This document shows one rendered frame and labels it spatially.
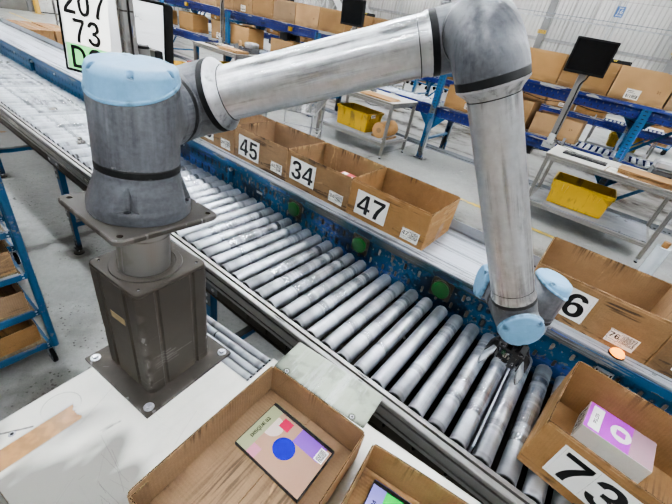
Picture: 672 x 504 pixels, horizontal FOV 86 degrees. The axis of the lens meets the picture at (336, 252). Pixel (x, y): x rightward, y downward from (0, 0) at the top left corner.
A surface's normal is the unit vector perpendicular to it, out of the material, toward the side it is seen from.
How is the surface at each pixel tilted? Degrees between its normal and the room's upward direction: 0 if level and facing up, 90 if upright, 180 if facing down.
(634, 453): 0
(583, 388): 90
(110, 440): 0
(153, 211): 69
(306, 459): 0
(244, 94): 94
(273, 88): 100
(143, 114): 89
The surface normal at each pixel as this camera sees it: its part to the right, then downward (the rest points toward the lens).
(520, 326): -0.11, 0.54
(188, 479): 0.17, -0.83
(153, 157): 0.67, 0.49
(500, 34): -0.09, -0.09
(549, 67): -0.60, 0.34
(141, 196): 0.49, 0.21
